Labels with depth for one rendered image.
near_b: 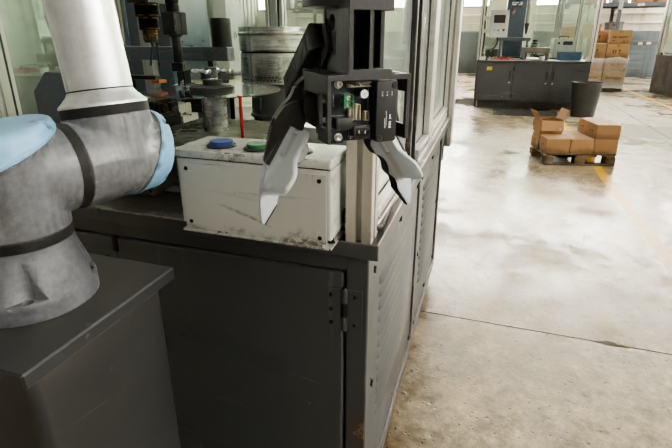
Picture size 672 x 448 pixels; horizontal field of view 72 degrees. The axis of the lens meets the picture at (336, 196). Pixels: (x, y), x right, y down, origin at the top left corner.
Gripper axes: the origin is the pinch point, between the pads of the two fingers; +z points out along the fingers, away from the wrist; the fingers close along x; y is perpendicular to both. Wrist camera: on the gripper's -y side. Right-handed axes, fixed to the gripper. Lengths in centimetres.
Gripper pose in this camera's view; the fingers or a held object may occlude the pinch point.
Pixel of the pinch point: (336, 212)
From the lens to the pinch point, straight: 45.9
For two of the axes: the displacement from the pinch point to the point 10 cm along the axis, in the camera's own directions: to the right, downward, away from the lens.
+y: 3.6, 3.1, -8.8
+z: 0.0, 9.4, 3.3
